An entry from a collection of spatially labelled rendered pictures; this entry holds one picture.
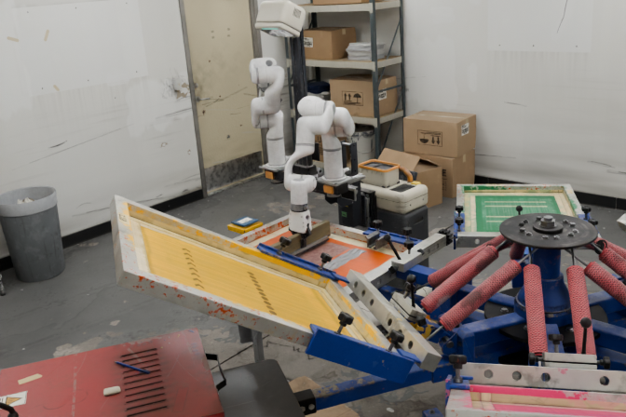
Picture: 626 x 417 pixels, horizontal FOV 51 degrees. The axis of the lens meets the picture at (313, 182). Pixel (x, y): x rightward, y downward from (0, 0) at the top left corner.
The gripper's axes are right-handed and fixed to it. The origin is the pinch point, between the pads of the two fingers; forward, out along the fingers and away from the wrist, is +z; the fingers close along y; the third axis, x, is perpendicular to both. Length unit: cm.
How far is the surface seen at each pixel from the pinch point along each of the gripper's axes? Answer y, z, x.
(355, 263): -27.0, 5.2, -5.2
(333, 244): -5.3, 4.3, -16.3
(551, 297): -116, -8, 6
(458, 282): -93, -14, 25
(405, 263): -60, -6, 6
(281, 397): -67, 12, 80
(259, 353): 49, 78, -17
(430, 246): -54, -4, -22
